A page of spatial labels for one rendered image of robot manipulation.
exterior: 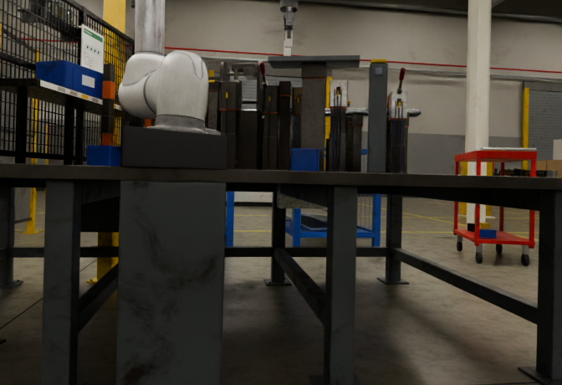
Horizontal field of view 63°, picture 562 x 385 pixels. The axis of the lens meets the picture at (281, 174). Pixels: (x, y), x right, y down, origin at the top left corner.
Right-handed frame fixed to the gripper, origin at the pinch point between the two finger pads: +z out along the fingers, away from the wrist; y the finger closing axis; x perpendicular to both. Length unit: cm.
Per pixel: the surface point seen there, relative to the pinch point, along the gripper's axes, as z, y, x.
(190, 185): 56, -57, 29
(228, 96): 19.6, 4.5, 24.6
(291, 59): 6.1, -7.3, -1.3
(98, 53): -13, 66, 103
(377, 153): 43, -10, -36
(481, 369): 121, -27, -72
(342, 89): 14.7, 8.1, -24.5
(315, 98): 21.0, -5.6, -11.5
